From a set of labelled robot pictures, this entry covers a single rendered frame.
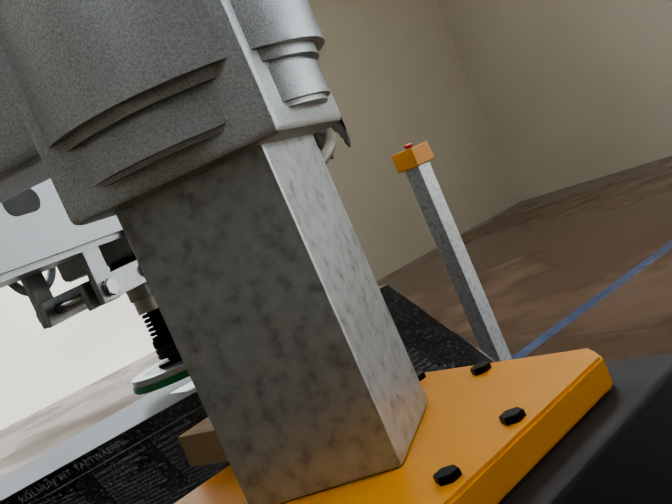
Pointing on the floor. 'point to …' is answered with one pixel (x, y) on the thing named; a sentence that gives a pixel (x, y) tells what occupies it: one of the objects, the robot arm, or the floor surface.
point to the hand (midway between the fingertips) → (339, 150)
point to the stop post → (452, 249)
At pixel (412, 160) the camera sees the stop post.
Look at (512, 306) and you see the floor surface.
